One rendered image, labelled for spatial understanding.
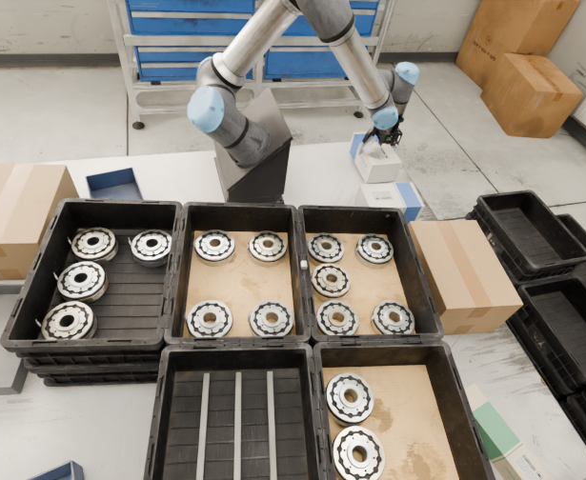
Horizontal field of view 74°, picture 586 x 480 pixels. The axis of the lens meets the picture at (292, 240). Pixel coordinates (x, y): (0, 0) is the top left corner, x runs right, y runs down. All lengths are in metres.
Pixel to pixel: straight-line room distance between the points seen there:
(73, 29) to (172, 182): 2.36
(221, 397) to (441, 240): 0.74
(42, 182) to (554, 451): 1.51
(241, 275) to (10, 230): 0.59
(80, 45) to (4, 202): 2.55
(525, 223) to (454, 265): 0.94
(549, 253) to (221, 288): 1.46
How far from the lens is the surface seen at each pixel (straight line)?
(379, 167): 1.48
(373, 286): 1.07
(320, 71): 2.98
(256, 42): 1.18
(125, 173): 1.45
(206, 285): 1.01
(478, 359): 1.24
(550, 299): 2.00
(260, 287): 1.01
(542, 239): 2.05
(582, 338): 1.97
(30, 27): 3.73
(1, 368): 1.18
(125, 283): 1.05
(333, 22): 1.02
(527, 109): 3.62
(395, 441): 0.92
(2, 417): 1.14
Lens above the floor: 1.68
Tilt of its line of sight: 50 degrees down
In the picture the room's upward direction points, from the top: 10 degrees clockwise
